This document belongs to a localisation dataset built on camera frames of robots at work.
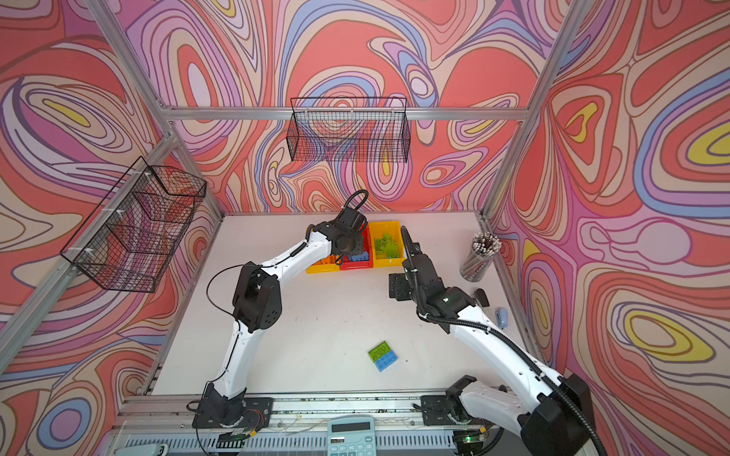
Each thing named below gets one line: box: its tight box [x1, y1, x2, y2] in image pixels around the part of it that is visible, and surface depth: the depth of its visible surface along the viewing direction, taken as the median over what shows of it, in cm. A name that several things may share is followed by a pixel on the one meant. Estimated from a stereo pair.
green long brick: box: [374, 238, 401, 260], surface depth 106 cm
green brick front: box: [367, 340, 392, 363], surface depth 85 cm
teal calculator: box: [326, 416, 378, 456], surface depth 70 cm
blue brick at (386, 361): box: [373, 349, 399, 373], surface depth 83 cm
